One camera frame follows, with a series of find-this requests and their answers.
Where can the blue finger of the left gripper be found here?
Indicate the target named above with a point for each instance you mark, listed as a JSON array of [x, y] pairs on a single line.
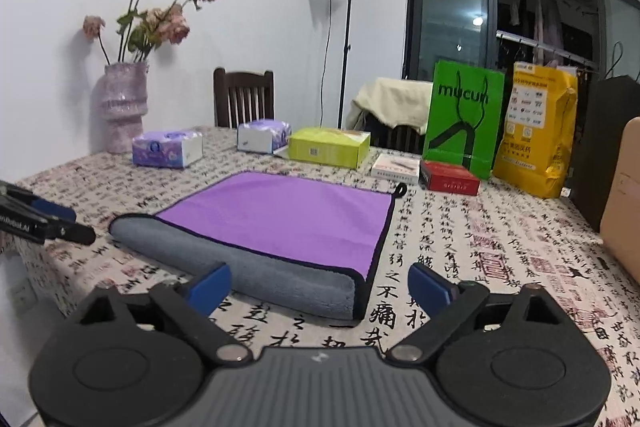
[[35, 202], [39, 227]]

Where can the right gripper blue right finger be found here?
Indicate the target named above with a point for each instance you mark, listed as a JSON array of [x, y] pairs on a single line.
[[450, 308]]

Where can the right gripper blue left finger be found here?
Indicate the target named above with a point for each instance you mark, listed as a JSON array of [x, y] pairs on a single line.
[[187, 307]]

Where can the purple and grey towel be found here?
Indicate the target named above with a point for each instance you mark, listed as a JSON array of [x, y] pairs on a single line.
[[302, 244]]

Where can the calligraphy print tablecloth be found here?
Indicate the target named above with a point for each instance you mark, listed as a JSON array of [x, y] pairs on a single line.
[[502, 238]]

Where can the red flat box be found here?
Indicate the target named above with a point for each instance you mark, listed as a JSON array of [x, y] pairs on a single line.
[[451, 179]]

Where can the pink textured vase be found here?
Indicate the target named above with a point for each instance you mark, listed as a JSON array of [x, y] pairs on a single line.
[[124, 102]]

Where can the purple tissue pack near vase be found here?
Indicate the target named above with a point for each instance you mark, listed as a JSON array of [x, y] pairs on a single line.
[[167, 149]]

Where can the white flat box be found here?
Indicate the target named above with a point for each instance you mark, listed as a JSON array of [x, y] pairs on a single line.
[[396, 168]]

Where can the yellow plastic bag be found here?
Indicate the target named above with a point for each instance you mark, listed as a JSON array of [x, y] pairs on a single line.
[[538, 136]]

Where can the chair under cream cloth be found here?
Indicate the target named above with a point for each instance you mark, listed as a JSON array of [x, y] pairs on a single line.
[[402, 138]]

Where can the pink hard case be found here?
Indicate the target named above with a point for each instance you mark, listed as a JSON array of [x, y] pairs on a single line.
[[620, 224]]

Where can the purple white tissue pack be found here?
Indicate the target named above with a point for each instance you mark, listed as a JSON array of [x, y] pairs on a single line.
[[263, 136]]

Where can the yellow-green cardboard box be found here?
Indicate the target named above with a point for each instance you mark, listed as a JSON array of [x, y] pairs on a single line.
[[329, 147]]

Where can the green mucun paper bag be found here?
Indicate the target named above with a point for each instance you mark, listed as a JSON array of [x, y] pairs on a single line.
[[465, 116]]

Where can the dried pink roses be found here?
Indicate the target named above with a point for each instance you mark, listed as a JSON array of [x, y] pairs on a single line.
[[142, 31]]

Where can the cream cloth on chair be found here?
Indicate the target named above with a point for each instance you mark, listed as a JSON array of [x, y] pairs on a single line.
[[393, 102]]

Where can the dark wooden chair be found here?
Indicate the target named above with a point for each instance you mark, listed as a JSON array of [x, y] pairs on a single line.
[[242, 97]]

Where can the black paper bag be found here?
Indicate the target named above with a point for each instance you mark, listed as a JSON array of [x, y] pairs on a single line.
[[613, 101]]

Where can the dark framed glass door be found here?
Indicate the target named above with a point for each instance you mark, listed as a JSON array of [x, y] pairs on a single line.
[[600, 36]]

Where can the studio light on stand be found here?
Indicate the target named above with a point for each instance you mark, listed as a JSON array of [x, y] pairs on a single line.
[[345, 56]]

